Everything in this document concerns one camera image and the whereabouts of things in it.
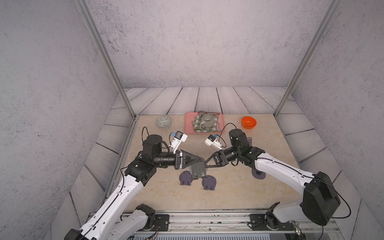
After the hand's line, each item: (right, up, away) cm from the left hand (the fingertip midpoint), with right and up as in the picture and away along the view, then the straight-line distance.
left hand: (198, 162), depth 62 cm
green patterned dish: (-26, +18, +53) cm, 62 cm away
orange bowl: (+38, +17, +50) cm, 65 cm away
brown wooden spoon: (+5, +26, +62) cm, 67 cm away
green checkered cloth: (0, +15, +50) cm, 52 cm away
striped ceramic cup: (+7, +19, +46) cm, 51 cm away
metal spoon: (+16, +12, +50) cm, 54 cm away
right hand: (+4, -3, +3) cm, 6 cm away
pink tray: (-6, +14, +51) cm, 53 cm away
